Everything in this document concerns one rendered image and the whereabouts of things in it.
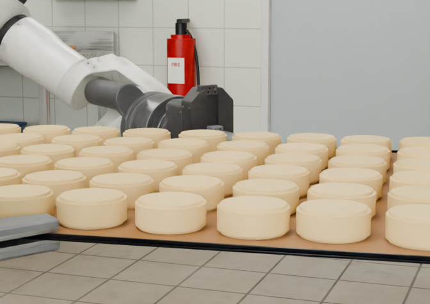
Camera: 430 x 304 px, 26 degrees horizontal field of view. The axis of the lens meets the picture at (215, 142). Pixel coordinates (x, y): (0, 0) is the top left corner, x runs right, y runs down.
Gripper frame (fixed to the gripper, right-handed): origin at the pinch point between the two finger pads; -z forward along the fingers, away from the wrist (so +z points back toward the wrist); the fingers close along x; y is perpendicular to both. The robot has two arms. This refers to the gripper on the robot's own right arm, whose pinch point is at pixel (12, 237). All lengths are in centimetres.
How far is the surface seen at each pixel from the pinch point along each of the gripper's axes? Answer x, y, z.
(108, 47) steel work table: -8, 395, -193
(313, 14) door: 9, 317, -270
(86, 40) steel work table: -5, 405, -184
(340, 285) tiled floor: -99, 227, -215
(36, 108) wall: -43, 438, -167
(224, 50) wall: -10, 351, -238
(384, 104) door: -35, 289, -293
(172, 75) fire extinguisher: -21, 357, -210
